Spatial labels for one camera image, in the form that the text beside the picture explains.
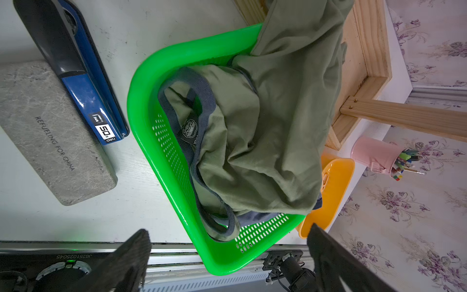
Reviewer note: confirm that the grey sponge block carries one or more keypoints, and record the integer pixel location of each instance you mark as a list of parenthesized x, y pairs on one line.
[(43, 122)]

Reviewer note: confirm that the olive green tank top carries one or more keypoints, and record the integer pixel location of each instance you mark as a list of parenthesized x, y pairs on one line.
[(253, 131)]

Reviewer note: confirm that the pink pen cup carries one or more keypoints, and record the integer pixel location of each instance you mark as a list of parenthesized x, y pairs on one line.
[(385, 158)]

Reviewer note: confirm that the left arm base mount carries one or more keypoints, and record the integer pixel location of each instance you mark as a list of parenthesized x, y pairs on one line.
[(42, 272)]

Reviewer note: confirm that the grey blue tank top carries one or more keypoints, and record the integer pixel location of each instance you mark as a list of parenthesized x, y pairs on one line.
[(252, 217)]

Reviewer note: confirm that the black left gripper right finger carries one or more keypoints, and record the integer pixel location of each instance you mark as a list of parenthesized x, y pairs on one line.
[(336, 270)]

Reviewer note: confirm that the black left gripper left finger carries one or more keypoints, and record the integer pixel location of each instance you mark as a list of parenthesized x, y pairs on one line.
[(122, 271)]

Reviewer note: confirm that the wooden clothes rack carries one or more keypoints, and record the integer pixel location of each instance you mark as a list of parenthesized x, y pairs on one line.
[(367, 71)]

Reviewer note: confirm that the yellow plastic tray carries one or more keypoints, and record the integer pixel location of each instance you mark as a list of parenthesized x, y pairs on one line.
[(337, 173)]

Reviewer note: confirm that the green plastic basket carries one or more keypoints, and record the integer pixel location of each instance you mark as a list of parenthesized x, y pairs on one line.
[(152, 131)]

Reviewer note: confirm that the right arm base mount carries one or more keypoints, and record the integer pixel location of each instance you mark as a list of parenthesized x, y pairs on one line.
[(286, 268)]

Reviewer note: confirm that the blue black handheld device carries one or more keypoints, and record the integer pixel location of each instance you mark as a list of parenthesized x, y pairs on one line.
[(60, 32)]

